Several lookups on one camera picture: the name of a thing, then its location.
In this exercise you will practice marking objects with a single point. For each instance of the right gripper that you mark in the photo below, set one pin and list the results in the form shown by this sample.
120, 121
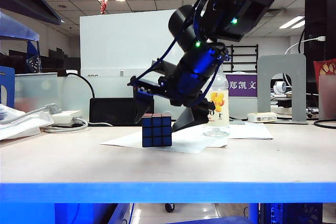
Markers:
157, 90

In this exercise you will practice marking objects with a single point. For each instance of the Rubik's cube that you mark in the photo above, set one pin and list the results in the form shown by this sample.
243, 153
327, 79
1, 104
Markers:
157, 132

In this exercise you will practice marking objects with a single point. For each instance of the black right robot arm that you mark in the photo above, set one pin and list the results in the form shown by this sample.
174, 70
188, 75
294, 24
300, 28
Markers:
231, 3

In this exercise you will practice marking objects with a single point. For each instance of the blue crystal trophy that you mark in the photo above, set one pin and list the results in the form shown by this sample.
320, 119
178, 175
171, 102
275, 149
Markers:
32, 61

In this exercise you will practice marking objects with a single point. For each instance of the blue metal bookend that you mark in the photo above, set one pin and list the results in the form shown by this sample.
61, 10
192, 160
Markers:
11, 77

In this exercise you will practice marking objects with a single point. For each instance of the white paper sheet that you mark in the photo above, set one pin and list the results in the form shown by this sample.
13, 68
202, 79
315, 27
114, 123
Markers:
123, 142
249, 132

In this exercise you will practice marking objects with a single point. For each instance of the black rectangular box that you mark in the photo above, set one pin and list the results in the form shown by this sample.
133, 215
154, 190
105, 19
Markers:
113, 112

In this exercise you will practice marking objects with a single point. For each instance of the clear bottle yellow flower label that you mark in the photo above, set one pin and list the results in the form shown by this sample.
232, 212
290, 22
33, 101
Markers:
220, 127

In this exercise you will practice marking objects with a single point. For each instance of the frosted glass desk partition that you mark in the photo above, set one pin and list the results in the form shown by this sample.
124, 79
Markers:
115, 87

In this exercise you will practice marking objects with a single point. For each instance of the dark office cubicle partitions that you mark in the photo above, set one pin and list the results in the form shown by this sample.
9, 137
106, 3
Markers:
65, 62

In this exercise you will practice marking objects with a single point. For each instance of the red hanging ornament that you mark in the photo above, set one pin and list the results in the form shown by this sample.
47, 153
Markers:
104, 6

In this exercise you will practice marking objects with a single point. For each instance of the white board panel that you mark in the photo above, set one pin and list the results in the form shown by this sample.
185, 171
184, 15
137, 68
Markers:
118, 43

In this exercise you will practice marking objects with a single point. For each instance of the white power adapter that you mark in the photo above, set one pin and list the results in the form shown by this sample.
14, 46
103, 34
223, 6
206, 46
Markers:
262, 117

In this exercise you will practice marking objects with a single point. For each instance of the black caster wheel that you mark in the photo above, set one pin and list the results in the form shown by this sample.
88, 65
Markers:
169, 207

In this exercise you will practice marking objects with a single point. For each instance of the grey metal bookend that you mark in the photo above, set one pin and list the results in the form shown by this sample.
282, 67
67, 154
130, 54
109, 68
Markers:
262, 90

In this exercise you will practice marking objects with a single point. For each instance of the white plastic bag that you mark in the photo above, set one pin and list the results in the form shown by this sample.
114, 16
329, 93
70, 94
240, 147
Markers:
21, 127

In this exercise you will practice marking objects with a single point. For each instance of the white power strip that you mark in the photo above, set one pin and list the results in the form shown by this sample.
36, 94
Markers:
67, 116

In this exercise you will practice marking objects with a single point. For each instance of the black shelf rack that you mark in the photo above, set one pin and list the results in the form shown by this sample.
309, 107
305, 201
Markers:
257, 58

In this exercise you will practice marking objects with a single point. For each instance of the white desk fan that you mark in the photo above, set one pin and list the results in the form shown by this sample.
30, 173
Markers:
279, 87

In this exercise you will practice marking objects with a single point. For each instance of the pink frosted panel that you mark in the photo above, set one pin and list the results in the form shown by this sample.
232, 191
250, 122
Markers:
326, 98

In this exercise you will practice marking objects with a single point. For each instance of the red patterned cushion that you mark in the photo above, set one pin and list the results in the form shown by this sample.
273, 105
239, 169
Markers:
325, 69

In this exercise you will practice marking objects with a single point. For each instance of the black computer tower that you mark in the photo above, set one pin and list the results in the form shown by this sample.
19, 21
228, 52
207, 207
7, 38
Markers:
302, 213

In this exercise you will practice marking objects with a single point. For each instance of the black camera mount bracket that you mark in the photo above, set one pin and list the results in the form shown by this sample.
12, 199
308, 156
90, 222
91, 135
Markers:
165, 68

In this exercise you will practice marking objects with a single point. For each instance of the blue table frame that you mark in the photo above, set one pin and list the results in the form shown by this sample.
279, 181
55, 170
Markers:
168, 192

